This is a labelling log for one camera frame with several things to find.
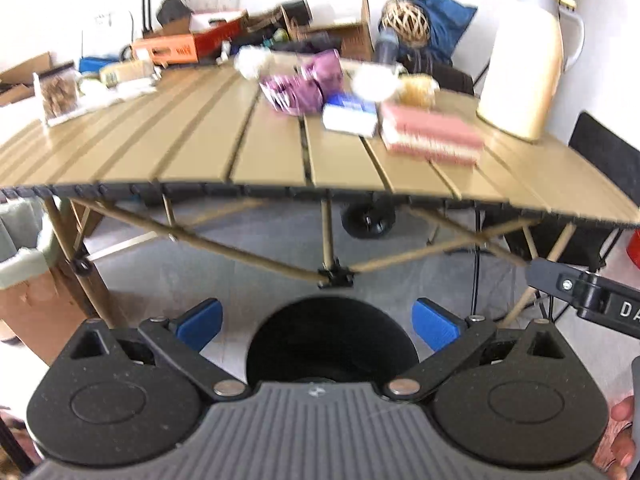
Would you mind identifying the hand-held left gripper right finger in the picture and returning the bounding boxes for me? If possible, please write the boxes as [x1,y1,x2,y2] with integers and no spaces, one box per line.
[385,297,573,403]

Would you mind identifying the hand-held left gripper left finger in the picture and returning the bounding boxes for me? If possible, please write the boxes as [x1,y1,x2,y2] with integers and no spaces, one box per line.
[65,297,252,403]

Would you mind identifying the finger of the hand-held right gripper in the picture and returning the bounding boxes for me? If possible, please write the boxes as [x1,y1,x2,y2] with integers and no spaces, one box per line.
[525,257,594,307]

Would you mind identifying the black round bin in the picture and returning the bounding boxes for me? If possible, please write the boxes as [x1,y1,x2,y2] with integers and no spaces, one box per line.
[245,296,420,386]

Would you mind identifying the mauve satin scrunchie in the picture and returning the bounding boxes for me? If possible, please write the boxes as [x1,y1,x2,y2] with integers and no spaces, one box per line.
[259,74,323,117]

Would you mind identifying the person's right hand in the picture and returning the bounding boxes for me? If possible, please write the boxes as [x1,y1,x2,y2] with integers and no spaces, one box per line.
[595,395,640,480]

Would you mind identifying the red plastic object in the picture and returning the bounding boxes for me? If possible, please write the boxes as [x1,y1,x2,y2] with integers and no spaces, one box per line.
[622,230,640,273]

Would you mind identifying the black wagon wheel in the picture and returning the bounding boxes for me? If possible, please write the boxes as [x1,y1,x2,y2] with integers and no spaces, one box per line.
[340,202,396,238]

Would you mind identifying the black folding chair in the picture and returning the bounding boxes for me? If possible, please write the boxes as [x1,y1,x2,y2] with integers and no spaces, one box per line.
[500,111,640,271]

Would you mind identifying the cardboard box with liner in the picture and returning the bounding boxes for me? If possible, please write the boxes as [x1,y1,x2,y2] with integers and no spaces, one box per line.
[0,255,108,366]

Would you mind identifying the pink flat box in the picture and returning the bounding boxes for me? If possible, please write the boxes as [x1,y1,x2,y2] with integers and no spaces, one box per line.
[380,102,486,167]

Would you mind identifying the grey-green plastic liner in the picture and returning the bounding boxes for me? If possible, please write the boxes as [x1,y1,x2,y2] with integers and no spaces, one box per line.
[0,197,63,291]

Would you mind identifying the cream thermos jug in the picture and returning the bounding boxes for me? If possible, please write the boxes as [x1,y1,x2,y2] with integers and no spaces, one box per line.
[476,0,586,142]

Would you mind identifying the black luggage case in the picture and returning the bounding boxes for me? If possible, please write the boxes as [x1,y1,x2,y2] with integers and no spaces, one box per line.
[400,55,476,96]

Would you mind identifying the blue and white packet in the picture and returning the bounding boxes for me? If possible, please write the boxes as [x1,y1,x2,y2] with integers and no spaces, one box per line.
[321,92,381,138]

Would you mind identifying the yellow sponge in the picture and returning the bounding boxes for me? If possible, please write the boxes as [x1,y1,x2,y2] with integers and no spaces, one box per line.
[399,74,441,107]

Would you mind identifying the printed paper sheet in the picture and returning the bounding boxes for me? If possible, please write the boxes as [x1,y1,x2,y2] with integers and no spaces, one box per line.
[47,77,158,126]

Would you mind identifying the small cream carton box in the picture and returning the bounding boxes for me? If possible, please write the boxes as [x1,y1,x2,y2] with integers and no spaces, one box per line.
[99,60,153,86]

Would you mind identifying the crumpled clear plastic bag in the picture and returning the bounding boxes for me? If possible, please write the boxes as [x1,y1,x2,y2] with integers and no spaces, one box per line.
[234,46,276,80]

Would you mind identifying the clear snack jar black lid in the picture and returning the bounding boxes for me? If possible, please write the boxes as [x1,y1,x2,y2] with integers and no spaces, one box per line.
[32,61,82,126]

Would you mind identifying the blue fabric bag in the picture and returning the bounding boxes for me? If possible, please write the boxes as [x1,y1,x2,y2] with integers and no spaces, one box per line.
[382,0,478,66]

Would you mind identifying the orange cardboard tray box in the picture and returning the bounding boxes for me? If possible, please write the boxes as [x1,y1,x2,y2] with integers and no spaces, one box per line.
[131,10,248,66]

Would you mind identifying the purple satin scrunchie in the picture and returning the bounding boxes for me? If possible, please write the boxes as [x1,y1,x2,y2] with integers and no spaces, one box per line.
[300,50,345,96]

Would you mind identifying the blue box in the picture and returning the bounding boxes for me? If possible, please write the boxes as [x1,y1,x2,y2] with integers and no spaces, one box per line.
[79,56,116,73]

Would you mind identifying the grey-blue water bottle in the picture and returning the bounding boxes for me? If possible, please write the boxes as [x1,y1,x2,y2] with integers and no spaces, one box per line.
[374,27,401,63]

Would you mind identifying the wicker ball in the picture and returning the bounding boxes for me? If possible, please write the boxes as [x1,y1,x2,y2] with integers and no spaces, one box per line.
[381,0,432,43]

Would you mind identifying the brown cardboard box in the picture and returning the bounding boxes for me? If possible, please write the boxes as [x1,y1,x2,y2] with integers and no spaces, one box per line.
[300,0,376,63]

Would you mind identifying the flat open cardboard box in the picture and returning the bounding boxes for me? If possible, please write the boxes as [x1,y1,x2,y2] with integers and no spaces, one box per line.
[0,51,56,108]

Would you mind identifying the black roll bag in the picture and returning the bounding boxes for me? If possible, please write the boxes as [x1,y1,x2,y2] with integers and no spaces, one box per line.
[280,0,313,26]

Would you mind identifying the tan folding table frame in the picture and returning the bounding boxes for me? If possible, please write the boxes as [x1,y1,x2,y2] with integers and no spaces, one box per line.
[0,185,640,331]

